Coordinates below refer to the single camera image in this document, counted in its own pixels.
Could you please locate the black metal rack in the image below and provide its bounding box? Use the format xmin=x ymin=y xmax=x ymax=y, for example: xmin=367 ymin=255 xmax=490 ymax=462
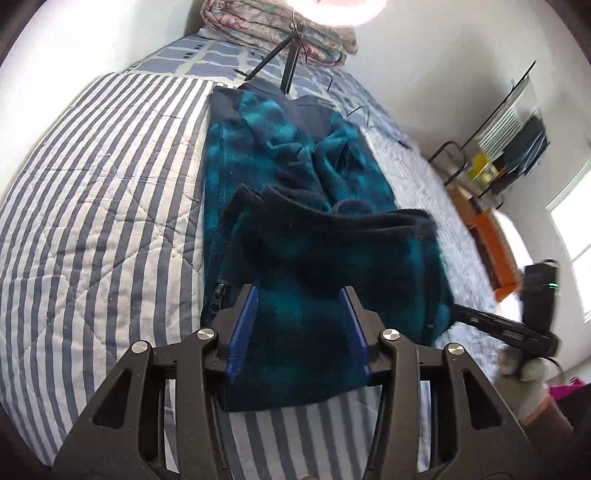
xmin=462 ymin=60 xmax=552 ymax=208

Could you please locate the blue striped quilted blanket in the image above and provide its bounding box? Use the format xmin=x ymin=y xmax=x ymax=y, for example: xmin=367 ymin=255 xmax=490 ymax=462
xmin=0 ymin=71 xmax=439 ymax=480

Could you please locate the teal fleece jacket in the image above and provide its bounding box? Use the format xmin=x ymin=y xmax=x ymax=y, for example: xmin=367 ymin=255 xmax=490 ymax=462
xmin=199 ymin=80 xmax=455 ymax=414

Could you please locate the black metal chair frame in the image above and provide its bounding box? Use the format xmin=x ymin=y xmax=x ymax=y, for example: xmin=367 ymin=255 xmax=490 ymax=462
xmin=428 ymin=141 xmax=468 ymax=188

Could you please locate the person's right hand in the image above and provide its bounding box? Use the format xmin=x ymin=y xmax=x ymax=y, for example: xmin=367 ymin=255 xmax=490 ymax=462
xmin=499 ymin=347 xmax=551 ymax=418

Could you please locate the window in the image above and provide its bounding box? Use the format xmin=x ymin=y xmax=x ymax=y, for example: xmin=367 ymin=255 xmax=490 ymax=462
xmin=545 ymin=171 xmax=591 ymax=324

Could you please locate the yellow box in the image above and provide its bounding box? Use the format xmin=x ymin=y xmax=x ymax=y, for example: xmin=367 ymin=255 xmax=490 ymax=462
xmin=468 ymin=152 xmax=506 ymax=186

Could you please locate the ring light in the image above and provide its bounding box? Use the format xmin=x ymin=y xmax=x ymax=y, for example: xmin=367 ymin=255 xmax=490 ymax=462
xmin=286 ymin=0 xmax=389 ymax=25

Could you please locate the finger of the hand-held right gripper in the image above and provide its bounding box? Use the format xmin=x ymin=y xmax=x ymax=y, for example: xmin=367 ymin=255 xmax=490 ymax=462
xmin=450 ymin=304 xmax=556 ymax=357

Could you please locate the white fluffy blanket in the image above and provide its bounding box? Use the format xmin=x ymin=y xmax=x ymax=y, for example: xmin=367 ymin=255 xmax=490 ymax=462
xmin=360 ymin=122 xmax=515 ymax=372

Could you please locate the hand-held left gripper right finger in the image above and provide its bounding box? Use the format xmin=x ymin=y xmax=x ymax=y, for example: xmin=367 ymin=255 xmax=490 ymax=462
xmin=339 ymin=286 xmax=541 ymax=480

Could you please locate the person's right forearm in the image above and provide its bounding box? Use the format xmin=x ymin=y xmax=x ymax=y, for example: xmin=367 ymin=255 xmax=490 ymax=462
xmin=519 ymin=385 xmax=591 ymax=462

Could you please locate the folded floral quilt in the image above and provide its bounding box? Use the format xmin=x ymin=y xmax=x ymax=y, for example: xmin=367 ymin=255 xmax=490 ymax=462
xmin=201 ymin=0 xmax=360 ymax=68

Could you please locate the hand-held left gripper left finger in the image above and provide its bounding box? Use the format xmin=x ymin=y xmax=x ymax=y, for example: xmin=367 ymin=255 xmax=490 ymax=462
xmin=51 ymin=284 xmax=259 ymax=480

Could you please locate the pink cloth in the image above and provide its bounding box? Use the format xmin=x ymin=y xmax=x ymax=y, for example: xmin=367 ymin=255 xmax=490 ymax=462
xmin=549 ymin=378 xmax=588 ymax=401

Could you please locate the black tripod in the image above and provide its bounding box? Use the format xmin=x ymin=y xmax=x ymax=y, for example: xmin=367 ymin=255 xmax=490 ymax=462
xmin=233 ymin=23 xmax=308 ymax=95

